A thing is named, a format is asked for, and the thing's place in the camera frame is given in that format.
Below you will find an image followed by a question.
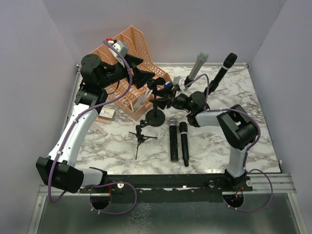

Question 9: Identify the aluminium frame rail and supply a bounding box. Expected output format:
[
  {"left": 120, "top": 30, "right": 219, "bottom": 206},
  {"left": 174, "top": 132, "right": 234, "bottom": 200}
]
[{"left": 26, "top": 63, "right": 82, "bottom": 234}]

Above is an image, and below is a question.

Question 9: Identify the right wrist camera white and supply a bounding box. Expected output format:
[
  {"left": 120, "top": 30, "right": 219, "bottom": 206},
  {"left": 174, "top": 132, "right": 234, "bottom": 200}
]
[{"left": 173, "top": 76, "right": 181, "bottom": 91}]

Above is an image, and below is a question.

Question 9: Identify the black microphone stand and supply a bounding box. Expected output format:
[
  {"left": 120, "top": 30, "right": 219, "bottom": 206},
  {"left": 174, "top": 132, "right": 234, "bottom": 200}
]
[
  {"left": 145, "top": 78, "right": 166, "bottom": 127},
  {"left": 184, "top": 76, "right": 194, "bottom": 91},
  {"left": 204, "top": 80, "right": 219, "bottom": 96}
]

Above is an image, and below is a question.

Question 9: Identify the black microphone silver grille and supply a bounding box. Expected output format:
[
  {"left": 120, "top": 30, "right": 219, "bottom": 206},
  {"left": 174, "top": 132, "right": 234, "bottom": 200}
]
[{"left": 168, "top": 118, "right": 178, "bottom": 162}]

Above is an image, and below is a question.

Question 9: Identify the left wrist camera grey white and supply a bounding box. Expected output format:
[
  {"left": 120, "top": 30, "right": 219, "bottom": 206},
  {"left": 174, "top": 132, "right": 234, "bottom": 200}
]
[{"left": 107, "top": 39, "right": 129, "bottom": 57}]

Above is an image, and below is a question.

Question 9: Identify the peach plastic file organizer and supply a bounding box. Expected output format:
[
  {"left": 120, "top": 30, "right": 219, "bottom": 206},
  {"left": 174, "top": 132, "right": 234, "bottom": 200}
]
[{"left": 91, "top": 26, "right": 172, "bottom": 120}]

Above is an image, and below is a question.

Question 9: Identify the blue white eraser box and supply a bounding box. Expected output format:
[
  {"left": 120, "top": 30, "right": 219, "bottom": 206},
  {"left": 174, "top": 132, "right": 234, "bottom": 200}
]
[{"left": 164, "top": 81, "right": 171, "bottom": 88}]

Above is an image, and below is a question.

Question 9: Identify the yellow capped pen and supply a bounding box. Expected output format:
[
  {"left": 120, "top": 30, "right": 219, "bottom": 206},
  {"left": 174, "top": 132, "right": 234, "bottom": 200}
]
[{"left": 96, "top": 118, "right": 111, "bottom": 124}]

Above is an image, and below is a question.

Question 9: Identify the white remote red button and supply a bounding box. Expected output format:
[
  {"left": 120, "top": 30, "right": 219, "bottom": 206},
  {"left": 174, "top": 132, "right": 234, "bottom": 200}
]
[{"left": 98, "top": 108, "right": 116, "bottom": 120}]

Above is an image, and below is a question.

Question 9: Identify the black microphone grey band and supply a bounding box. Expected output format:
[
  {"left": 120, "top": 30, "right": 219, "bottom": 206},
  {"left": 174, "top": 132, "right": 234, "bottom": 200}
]
[{"left": 210, "top": 53, "right": 237, "bottom": 87}]

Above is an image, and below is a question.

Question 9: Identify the black microphone white band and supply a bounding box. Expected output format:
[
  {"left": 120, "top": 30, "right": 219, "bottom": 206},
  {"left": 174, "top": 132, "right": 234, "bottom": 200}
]
[{"left": 179, "top": 122, "right": 189, "bottom": 167}]

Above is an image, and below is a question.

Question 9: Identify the small black tripod stand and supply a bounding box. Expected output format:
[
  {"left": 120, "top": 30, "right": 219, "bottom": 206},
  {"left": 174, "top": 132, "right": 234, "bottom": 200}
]
[{"left": 129, "top": 119, "right": 158, "bottom": 160}]

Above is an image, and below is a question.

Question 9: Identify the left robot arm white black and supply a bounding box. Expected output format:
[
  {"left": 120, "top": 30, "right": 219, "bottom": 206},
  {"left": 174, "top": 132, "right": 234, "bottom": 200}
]
[{"left": 36, "top": 54, "right": 155, "bottom": 193}]

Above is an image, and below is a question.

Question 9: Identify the black mounting base bar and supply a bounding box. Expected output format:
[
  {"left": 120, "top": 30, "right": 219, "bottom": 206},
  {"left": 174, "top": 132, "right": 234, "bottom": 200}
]
[{"left": 79, "top": 174, "right": 253, "bottom": 203}]

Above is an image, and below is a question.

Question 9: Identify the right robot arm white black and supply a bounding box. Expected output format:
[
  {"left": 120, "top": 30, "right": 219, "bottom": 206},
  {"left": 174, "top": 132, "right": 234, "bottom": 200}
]
[{"left": 150, "top": 89, "right": 261, "bottom": 180}]

